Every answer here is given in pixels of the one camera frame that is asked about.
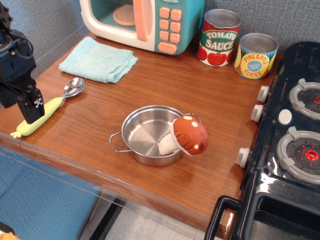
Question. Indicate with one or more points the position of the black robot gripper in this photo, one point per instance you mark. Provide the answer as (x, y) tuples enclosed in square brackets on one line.
[(17, 84)]

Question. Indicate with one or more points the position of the silver metal pot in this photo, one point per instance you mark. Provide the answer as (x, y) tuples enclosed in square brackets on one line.
[(143, 130)]

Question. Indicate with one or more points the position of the brown plush mushroom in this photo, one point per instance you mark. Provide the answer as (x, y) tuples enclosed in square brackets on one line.
[(186, 134)]

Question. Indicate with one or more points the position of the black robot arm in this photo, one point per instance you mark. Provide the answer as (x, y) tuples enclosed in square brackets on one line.
[(7, 35)]

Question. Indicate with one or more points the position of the light blue folded cloth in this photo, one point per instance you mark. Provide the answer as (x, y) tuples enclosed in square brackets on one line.
[(98, 62)]

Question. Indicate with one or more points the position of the orange object at corner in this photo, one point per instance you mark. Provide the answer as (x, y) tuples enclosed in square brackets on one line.
[(7, 233)]

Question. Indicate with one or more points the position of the teal toy microwave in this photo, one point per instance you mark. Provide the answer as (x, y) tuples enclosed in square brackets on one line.
[(161, 26)]

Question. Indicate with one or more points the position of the tomato sauce can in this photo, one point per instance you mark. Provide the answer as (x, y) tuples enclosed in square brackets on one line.
[(220, 30)]

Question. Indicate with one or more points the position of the pineapple slices can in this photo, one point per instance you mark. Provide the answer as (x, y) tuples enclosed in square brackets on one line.
[(255, 56)]

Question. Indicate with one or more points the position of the black toy stove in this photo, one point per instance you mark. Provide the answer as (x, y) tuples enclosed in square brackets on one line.
[(280, 188)]

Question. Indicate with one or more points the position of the spoon with green handle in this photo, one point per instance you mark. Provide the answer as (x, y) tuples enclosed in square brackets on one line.
[(74, 87)]

